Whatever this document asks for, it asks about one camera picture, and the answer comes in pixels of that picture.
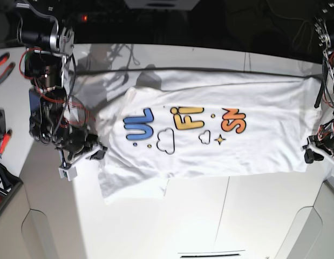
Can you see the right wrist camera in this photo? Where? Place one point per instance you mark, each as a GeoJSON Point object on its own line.
{"type": "Point", "coordinates": [67, 171]}

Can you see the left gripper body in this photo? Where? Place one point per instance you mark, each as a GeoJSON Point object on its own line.
{"type": "Point", "coordinates": [321, 148]}

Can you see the black power strip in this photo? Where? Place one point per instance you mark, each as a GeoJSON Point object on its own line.
{"type": "Point", "coordinates": [87, 18]}

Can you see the orange handled tool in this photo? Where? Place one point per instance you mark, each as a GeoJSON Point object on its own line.
{"type": "Point", "coordinates": [6, 138]}

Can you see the white printed t-shirt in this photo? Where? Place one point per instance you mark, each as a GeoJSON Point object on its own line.
{"type": "Point", "coordinates": [163, 125]}

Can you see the orange grey pliers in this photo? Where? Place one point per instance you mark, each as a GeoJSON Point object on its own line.
{"type": "Point", "coordinates": [4, 73]}

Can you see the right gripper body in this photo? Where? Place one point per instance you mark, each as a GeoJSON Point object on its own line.
{"type": "Point", "coordinates": [84, 155]}

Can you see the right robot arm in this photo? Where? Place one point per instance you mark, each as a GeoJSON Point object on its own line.
{"type": "Point", "coordinates": [55, 118]}

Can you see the white box at top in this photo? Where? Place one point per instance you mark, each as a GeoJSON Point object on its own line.
{"type": "Point", "coordinates": [184, 5]}

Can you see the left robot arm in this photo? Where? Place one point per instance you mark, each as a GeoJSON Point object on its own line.
{"type": "Point", "coordinates": [324, 26]}

